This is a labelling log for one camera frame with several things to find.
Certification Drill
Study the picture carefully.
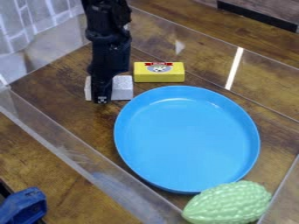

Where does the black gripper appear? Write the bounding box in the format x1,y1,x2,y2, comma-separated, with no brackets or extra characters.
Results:
80,0,132,104

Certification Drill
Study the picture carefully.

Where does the white speckled foam block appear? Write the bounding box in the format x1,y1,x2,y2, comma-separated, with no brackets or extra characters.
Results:
84,75,133,101

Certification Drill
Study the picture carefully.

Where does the blue round tray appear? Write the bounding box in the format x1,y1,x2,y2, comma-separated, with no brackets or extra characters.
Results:
113,86,260,194

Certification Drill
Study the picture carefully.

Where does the yellow rectangular box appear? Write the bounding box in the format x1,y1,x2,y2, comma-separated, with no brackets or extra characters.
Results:
133,61,185,83

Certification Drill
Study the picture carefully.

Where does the white patterned cloth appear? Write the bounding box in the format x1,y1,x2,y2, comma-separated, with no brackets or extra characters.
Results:
0,0,83,55

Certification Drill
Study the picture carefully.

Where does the green bumpy gourd toy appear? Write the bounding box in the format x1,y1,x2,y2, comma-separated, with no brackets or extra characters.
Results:
181,180,271,224

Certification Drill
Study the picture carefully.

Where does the clear acrylic enclosure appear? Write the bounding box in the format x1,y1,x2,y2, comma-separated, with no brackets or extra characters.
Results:
0,10,299,224

